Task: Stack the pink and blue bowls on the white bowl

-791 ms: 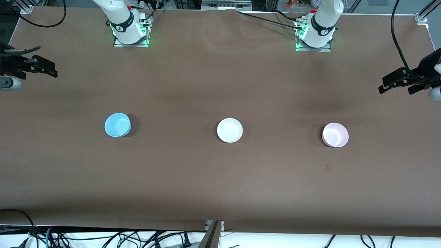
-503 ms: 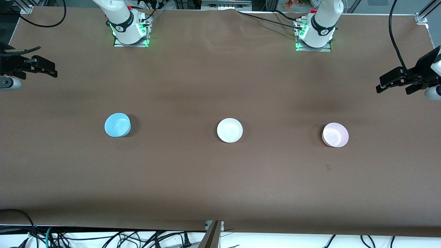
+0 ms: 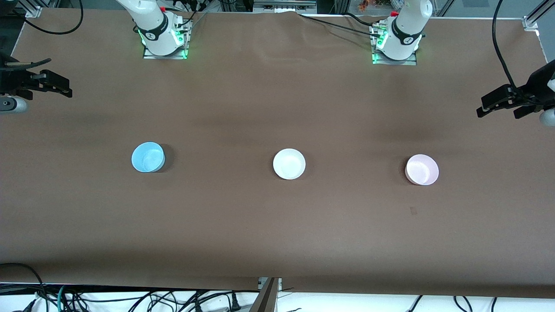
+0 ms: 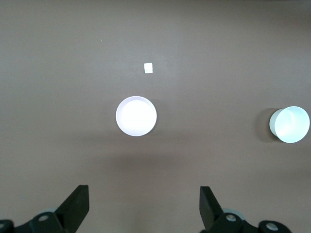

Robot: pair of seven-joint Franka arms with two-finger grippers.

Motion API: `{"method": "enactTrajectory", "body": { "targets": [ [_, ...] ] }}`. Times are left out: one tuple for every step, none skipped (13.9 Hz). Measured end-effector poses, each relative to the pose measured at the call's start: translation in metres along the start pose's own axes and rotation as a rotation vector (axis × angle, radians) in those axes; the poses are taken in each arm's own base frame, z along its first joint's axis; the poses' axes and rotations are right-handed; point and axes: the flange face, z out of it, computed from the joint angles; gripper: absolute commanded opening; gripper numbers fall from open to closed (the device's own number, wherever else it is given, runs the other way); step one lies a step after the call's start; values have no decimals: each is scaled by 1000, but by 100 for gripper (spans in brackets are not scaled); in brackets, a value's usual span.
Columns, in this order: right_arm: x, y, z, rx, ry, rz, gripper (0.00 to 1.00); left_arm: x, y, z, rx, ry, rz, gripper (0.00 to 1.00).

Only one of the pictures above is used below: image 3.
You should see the short black cable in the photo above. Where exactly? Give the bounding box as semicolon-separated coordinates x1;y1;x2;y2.
343;12;380;26

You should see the brown table cover sheet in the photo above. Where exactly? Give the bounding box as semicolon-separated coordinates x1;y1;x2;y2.
0;8;555;299

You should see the thick black cable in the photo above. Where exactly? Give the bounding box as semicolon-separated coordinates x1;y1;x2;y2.
0;263;49;312

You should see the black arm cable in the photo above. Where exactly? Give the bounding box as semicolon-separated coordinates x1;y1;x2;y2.
492;0;540;104
17;0;84;35

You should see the blue bowl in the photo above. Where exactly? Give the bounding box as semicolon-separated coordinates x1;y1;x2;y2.
131;142;166;173

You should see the long black cable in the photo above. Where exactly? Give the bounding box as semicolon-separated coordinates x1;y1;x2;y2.
297;13;382;37

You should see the aluminium profile bar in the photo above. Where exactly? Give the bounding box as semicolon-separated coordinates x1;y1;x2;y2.
249;277;280;312

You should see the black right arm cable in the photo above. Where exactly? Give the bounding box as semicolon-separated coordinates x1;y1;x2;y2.
17;0;84;35

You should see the white bowl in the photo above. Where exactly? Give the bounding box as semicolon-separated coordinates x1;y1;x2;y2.
273;148;306;180

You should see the aluminium corner profile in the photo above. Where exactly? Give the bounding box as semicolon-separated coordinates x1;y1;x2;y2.
522;0;555;31
24;0;44;18

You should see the pink bowl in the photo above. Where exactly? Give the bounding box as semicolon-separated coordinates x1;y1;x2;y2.
405;154;439;186

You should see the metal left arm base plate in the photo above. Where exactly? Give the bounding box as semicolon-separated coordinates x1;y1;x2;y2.
371;24;418;65

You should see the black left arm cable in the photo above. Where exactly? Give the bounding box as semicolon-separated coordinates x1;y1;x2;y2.
492;0;540;104

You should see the grey metal box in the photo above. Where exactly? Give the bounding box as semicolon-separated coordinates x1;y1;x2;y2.
253;0;318;13

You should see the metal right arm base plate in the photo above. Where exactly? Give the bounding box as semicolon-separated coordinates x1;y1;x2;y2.
143;17;191;60

